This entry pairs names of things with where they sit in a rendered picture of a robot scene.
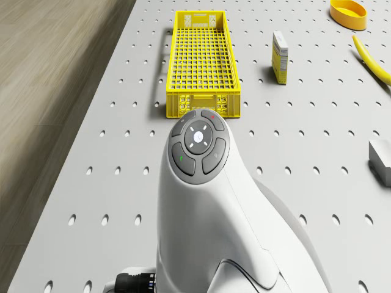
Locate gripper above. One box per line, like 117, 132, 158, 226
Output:
103, 266, 158, 293

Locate yellow basket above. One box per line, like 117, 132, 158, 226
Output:
165, 10, 243, 120

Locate yellow box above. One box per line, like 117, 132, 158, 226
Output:
271, 30, 290, 86

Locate grey cube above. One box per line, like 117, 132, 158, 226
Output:
368, 139, 391, 186

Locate banana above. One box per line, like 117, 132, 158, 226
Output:
351, 35, 391, 87

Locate yellow bowl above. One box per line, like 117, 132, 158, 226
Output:
329, 0, 367, 31

